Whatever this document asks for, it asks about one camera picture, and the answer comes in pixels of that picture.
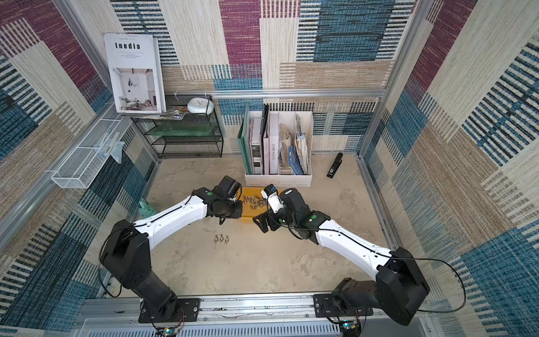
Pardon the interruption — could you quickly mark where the yellow oval storage tray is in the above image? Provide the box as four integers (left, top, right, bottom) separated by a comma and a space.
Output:
240, 187, 271, 220

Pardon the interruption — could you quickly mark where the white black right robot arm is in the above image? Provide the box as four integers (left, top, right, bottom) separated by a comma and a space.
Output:
253, 185, 430, 326

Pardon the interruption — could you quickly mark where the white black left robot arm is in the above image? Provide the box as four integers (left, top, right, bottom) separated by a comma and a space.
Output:
99, 176, 243, 323

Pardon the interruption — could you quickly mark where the blue booklet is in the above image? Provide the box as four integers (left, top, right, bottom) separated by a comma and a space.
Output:
289, 146, 304, 176

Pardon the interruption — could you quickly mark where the green folder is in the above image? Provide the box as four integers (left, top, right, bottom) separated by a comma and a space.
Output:
237, 103, 252, 175

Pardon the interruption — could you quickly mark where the black stapler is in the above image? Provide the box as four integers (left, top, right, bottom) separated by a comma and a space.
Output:
326, 152, 343, 178

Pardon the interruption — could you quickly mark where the white pink book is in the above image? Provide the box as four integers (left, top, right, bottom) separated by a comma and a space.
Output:
263, 111, 279, 175

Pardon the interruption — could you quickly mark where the white perforated file organizer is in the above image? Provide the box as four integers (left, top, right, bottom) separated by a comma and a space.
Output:
245, 105, 314, 188

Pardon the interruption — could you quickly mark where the green spray bottle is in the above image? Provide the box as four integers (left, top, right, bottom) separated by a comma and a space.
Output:
138, 198, 156, 218

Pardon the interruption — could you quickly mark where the white round alarm clock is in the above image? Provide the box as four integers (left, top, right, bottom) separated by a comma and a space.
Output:
187, 98, 215, 115

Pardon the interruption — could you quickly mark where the white Inedia magazine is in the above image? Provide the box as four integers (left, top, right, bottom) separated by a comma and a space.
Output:
104, 33, 166, 115

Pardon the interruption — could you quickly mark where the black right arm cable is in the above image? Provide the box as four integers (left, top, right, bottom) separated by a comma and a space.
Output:
328, 227, 467, 314

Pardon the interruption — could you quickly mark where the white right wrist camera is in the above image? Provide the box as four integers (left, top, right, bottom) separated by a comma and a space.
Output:
261, 184, 284, 213

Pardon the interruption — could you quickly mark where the black wire mesh shelf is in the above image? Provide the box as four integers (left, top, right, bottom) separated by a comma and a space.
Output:
132, 94, 224, 159

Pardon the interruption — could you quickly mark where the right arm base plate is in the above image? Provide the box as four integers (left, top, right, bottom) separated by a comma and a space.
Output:
312, 293, 373, 318

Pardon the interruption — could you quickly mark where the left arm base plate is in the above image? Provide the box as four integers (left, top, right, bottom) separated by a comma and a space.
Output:
138, 298, 201, 324

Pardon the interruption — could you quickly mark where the white wire wall basket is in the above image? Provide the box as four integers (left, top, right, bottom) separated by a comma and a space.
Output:
51, 117, 132, 189

